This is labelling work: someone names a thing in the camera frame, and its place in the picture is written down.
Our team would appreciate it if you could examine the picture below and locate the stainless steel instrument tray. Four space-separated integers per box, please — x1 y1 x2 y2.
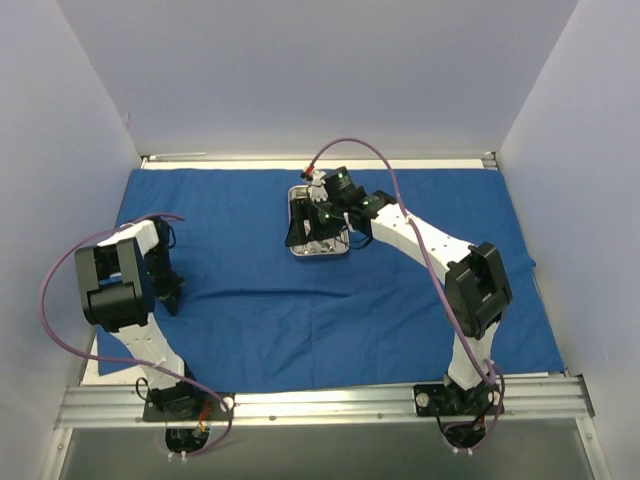
288 185 350 259

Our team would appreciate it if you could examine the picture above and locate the blue surgical cloth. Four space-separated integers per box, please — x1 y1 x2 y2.
119 169 564 393

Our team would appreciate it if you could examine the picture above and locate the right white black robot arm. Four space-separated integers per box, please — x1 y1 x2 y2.
285 167 513 413

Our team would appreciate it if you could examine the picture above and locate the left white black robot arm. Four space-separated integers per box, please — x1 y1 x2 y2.
74 216 202 419

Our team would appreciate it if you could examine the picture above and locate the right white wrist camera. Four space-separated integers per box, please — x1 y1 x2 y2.
301 166 328 203

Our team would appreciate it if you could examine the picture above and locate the thin black wire loop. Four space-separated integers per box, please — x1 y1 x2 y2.
344 212 375 251

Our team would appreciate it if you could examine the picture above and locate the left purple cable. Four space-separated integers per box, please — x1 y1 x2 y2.
39 213 235 456

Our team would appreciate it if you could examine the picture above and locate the purple cable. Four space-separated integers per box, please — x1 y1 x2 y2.
39 213 235 456
307 138 505 451

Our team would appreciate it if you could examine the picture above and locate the back aluminium rail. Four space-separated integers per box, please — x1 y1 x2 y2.
141 152 207 162

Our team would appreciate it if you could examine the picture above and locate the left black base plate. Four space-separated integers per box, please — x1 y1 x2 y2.
142 383 228 423

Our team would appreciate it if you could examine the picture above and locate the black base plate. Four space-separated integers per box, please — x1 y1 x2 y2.
413 383 504 417
142 383 228 423

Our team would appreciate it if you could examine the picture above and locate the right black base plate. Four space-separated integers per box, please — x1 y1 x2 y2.
413 383 504 417

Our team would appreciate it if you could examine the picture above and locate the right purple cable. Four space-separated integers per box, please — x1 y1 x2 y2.
307 138 505 451

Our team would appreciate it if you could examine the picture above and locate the front aluminium rail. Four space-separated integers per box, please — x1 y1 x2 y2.
57 375 594 429

